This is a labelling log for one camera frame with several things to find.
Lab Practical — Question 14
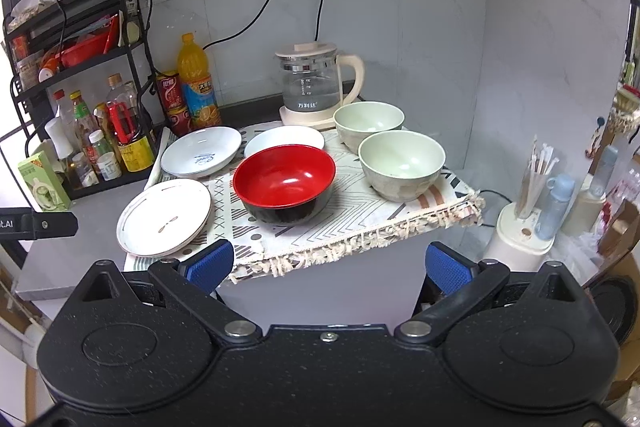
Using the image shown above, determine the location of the white plate stack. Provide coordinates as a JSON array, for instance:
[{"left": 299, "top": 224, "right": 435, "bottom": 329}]
[{"left": 116, "top": 179, "right": 213, "bottom": 258}]

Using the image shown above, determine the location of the white deep plate blue print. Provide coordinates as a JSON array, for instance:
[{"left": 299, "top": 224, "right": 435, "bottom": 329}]
[{"left": 160, "top": 127, "right": 242, "bottom": 179}]

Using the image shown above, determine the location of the red and black bowl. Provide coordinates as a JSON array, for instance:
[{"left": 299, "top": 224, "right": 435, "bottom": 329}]
[{"left": 232, "top": 144, "right": 336, "bottom": 225}]

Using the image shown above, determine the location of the pale green bowl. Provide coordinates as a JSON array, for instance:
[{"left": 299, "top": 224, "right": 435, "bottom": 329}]
[
  {"left": 358, "top": 130, "right": 446, "bottom": 202},
  {"left": 333, "top": 101, "right": 405, "bottom": 154}
]

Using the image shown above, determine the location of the small white plate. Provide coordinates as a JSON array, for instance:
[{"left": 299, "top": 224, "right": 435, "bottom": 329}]
[{"left": 244, "top": 126, "right": 326, "bottom": 157}]

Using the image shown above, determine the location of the black metal kitchen rack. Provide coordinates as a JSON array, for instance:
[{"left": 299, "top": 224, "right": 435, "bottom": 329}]
[{"left": 0, "top": 0, "right": 174, "bottom": 200}]

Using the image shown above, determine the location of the green cardboard box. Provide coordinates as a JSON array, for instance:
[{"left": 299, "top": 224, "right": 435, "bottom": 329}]
[{"left": 17, "top": 150, "right": 70, "bottom": 212}]

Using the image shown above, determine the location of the white chopstick holder appliance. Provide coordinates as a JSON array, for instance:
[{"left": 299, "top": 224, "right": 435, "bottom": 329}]
[{"left": 482, "top": 138, "right": 556, "bottom": 272}]

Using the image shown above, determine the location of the clear glass spice jar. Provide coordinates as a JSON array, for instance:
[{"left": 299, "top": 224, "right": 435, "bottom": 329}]
[{"left": 72, "top": 152, "right": 99, "bottom": 187}]

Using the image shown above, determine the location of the blue thermos bottle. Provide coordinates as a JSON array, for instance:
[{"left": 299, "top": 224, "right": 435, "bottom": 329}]
[{"left": 535, "top": 173, "right": 575, "bottom": 241}]

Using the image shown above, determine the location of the white lidded spice jar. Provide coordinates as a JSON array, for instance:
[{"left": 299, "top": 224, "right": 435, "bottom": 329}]
[{"left": 96, "top": 152, "right": 122, "bottom": 181}]

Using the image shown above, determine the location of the patterned fringed table cloth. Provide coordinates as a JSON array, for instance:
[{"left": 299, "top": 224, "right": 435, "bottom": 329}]
[{"left": 122, "top": 121, "right": 487, "bottom": 284}]

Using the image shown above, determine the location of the lower red soda can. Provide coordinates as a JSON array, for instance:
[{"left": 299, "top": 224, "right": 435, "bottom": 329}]
[{"left": 167, "top": 105, "right": 193, "bottom": 138}]

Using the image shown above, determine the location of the red soda can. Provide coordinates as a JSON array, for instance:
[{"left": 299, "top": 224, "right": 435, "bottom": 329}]
[
  {"left": 156, "top": 70, "right": 184, "bottom": 112},
  {"left": 167, "top": 105, "right": 193, "bottom": 138}
]

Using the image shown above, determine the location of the upper red soda can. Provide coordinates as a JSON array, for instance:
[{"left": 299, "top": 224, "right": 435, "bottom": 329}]
[{"left": 156, "top": 70, "right": 184, "bottom": 112}]

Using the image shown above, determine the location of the red container on shelf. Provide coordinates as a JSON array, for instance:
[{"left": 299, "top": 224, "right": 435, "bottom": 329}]
[{"left": 58, "top": 15, "right": 119, "bottom": 68}]

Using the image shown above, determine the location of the cream kettle base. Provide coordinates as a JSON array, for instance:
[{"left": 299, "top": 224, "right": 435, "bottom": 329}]
[{"left": 279, "top": 96, "right": 361, "bottom": 131}]

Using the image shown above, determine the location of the orange juice bottle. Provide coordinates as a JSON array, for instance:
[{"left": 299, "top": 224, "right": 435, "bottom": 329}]
[{"left": 177, "top": 32, "right": 222, "bottom": 129}]

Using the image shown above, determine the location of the glass electric kettle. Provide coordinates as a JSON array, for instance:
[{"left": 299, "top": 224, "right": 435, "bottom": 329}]
[{"left": 276, "top": 42, "right": 366, "bottom": 114}]

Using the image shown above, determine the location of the soy sauce bottle red handle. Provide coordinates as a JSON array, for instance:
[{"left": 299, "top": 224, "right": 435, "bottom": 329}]
[{"left": 106, "top": 74, "right": 154, "bottom": 172}]

